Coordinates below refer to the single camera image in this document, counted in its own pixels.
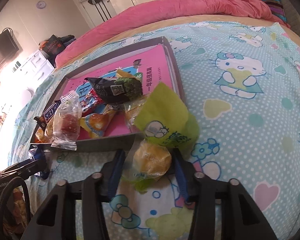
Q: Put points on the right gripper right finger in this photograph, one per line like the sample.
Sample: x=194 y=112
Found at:
x=241 y=216

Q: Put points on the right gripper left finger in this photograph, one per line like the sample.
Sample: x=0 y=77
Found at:
x=55 y=218

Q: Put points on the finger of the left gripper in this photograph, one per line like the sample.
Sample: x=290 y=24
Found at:
x=23 y=169

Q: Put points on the blue Oreo cookie pack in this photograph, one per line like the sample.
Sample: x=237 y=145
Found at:
x=37 y=153

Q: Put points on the orange biscuit pack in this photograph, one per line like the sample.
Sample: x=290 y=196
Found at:
x=40 y=136

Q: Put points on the clear meat floss cake pack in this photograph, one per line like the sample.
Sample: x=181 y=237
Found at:
x=49 y=129

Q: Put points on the brown Snickers bar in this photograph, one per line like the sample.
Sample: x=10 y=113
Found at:
x=47 y=115

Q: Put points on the clear candied hawthorn pack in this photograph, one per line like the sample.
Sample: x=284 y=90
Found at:
x=66 y=125

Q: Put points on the yellow bread snack pack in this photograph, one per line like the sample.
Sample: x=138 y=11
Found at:
x=96 y=124

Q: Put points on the red Alpenliebe candy pack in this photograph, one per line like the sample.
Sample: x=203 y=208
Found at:
x=91 y=103

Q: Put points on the clear yellow pastry pack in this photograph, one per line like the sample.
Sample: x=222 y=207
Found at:
x=145 y=164

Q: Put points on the black green pea snack pack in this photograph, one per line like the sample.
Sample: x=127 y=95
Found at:
x=116 y=90

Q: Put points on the small yellow cake pack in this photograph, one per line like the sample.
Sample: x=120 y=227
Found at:
x=132 y=110

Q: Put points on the green milk snack pack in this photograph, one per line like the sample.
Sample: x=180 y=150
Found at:
x=165 y=120

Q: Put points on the dark cardboard tray box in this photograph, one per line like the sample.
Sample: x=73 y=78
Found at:
x=151 y=60

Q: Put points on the white drawer cabinet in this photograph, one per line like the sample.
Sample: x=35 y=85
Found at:
x=34 y=71

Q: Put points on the pink blue children's book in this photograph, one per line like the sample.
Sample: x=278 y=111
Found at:
x=98 y=92

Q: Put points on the black shopping bag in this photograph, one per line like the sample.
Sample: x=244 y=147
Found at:
x=52 y=47

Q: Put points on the Hello Kitty blue sheet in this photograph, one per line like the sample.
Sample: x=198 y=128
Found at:
x=242 y=83

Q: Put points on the folded dark clothes pile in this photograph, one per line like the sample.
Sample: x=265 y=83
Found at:
x=67 y=40

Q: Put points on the white door with hangers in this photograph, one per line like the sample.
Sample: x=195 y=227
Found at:
x=95 y=12

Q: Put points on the tan bed cover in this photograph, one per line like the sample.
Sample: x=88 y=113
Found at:
x=190 y=22

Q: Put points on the striped colourful pillow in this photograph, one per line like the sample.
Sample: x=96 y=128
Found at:
x=276 y=8

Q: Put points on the pink quilt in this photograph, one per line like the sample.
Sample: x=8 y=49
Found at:
x=159 y=10

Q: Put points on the wall mounted television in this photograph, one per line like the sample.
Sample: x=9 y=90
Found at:
x=9 y=47

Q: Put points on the round wall clock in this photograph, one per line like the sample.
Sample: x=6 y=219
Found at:
x=41 y=5

